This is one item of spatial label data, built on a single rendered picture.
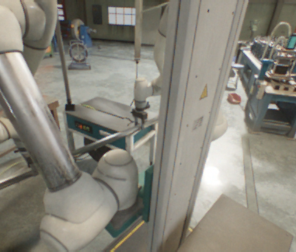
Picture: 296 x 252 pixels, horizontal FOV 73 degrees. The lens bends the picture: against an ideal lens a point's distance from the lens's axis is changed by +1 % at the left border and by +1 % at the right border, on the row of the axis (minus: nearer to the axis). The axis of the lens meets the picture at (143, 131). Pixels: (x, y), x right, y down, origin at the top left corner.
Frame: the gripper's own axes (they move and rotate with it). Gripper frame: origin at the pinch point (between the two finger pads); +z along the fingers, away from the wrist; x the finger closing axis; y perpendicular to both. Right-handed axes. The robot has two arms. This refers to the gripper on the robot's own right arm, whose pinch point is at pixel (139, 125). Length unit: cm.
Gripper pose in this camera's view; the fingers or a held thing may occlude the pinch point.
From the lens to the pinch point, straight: 159.5
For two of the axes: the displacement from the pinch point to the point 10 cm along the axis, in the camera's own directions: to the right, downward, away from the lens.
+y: -7.3, 3.2, -6.1
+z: -0.4, 8.6, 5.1
